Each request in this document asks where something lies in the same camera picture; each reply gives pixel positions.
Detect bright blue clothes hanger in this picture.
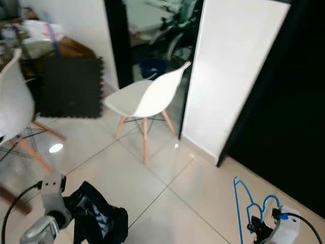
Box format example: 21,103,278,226
234,176,282,239

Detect dark navy garment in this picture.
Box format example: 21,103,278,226
70,180,129,244

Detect white chair with wooden legs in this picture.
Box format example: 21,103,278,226
0,48,67,173
103,61,192,164

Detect black foam puzzle mat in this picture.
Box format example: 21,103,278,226
38,55,105,118

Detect brown wooden board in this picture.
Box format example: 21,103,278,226
56,38,97,57

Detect dark blue bin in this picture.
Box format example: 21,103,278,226
140,57,168,81

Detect blue stick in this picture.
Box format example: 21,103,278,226
42,13,61,56

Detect white plastic bag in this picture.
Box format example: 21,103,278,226
25,19,67,49

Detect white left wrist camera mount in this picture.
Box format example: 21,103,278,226
41,173,68,218

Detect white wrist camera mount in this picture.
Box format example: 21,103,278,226
41,173,68,218
270,206,302,244

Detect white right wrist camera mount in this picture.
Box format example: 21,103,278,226
270,206,302,244

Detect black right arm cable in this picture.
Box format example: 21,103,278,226
282,212,325,240

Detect black door frame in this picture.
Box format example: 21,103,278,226
104,0,131,89

